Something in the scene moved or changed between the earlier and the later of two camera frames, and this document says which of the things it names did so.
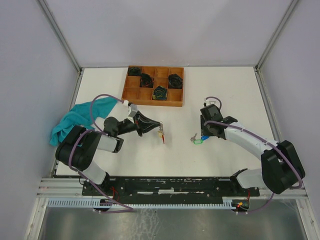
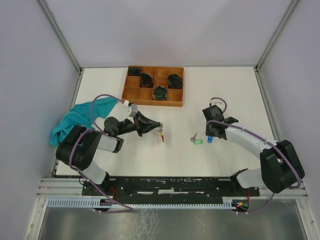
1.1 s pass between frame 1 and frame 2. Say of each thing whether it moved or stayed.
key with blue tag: moved
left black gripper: stayed
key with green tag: stayed
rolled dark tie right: stayed
